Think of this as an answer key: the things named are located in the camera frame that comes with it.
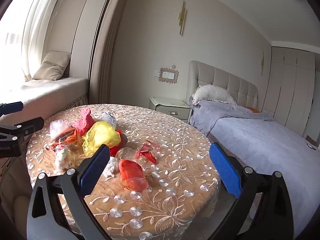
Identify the red knit slipper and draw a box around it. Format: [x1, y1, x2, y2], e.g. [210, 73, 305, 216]
[109, 144, 125, 157]

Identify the clear plastic wrapper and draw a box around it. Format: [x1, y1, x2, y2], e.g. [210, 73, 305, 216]
[115, 147, 137, 162]

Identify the yellow plastic bag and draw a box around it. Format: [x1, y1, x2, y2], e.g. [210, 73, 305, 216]
[82, 121, 122, 157]

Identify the beige padded bed headboard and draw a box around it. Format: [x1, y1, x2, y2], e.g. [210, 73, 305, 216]
[187, 60, 258, 107]

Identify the orange plastic bag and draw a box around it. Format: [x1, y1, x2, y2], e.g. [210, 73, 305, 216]
[118, 159, 149, 192]

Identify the clear bag with orange contents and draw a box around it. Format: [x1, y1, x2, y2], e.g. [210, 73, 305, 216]
[46, 120, 82, 152]

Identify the white plastic bag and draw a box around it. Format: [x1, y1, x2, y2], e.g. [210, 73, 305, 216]
[100, 111, 118, 128]

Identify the beige cushion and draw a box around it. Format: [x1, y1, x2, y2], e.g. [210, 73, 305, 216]
[32, 51, 71, 81]

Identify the beige wardrobe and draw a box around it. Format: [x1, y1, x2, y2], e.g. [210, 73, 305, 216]
[265, 46, 317, 139]

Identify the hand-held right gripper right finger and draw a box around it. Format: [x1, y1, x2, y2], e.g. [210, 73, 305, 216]
[209, 142, 294, 240]

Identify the white ruffled pillow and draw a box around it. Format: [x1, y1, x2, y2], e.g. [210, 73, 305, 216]
[192, 84, 237, 107]

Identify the bed with grey blanket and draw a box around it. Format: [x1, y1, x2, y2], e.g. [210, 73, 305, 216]
[189, 99, 320, 239]

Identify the white sheer curtain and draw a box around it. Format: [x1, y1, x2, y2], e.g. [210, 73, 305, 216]
[0, 0, 66, 82]

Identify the white nightstand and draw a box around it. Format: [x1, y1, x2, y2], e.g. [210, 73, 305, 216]
[149, 97, 192, 120]

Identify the framed wall switch panel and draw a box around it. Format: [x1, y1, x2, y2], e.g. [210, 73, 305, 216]
[159, 67, 178, 83]

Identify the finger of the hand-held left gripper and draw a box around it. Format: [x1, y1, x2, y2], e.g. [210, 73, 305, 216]
[0, 117, 45, 141]
[0, 101, 24, 117]

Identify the white fluffy wad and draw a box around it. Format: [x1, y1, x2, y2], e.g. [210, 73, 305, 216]
[55, 147, 72, 170]

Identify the pink knit item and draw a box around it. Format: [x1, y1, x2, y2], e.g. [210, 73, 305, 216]
[75, 107, 95, 137]

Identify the white knit item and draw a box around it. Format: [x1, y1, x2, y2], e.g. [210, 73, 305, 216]
[102, 156, 120, 179]

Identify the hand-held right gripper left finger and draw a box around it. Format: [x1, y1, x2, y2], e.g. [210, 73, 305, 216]
[26, 144, 112, 240]

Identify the red foil wrapper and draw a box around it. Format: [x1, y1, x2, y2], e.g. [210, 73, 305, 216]
[135, 140, 160, 165]

